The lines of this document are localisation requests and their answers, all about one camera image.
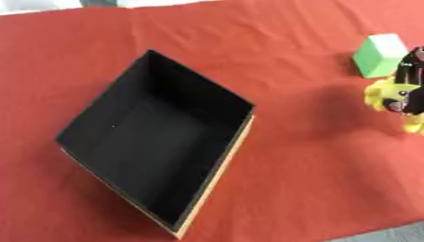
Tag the tan cardboard box black inside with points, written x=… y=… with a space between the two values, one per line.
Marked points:
x=160 y=141

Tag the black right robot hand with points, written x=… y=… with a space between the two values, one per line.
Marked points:
x=413 y=74

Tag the green rectangular block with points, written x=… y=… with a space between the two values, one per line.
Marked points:
x=378 y=58

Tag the yellow soft toy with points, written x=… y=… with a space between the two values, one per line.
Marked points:
x=386 y=89

